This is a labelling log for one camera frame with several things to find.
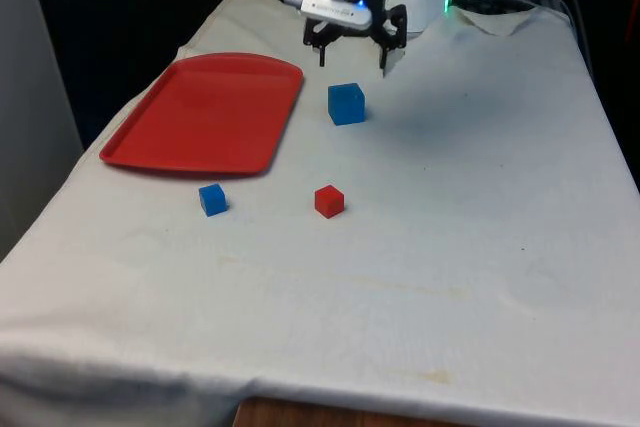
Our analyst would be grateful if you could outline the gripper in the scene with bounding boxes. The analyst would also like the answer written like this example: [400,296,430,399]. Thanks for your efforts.
[302,0,408,71]

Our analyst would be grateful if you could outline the red tray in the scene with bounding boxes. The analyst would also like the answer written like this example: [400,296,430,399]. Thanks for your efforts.
[98,51,306,179]

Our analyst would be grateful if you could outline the large blue cube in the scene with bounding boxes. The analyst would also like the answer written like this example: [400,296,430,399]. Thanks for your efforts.
[327,81,367,127]

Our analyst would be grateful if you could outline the small red cube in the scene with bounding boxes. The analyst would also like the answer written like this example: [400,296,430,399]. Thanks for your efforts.
[313,184,347,220]

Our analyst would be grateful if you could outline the small blue cube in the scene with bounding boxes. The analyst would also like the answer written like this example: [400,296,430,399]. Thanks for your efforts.
[197,182,229,219]

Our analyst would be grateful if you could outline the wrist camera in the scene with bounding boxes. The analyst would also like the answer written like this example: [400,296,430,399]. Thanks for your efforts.
[283,0,374,31]

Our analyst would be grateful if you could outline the grey cable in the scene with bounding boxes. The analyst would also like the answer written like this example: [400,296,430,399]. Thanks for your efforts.
[553,0,597,81]

